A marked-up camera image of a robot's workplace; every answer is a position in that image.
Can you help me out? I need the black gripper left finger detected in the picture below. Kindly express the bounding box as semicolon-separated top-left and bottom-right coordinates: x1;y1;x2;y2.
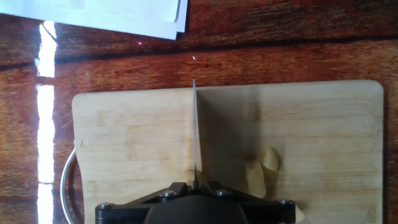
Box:
95;182;193;224

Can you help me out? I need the steel cleaver knife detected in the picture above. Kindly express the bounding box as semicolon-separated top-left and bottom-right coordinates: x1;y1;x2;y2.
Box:
192;79;199;190

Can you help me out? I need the small potato chunk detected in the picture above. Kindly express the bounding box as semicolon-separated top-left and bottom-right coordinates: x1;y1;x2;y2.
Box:
262;146;280;172

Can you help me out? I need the small potato wedge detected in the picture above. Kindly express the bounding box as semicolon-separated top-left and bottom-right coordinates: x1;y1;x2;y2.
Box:
294;203;307;224

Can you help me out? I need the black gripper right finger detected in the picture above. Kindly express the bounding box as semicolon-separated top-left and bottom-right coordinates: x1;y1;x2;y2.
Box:
198;182;296;224

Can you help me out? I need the bamboo cutting board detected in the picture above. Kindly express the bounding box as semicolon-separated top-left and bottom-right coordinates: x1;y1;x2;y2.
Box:
71;80;385;224

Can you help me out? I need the printed paper sheet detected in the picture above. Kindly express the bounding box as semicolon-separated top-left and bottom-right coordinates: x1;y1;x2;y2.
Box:
0;0;189;40

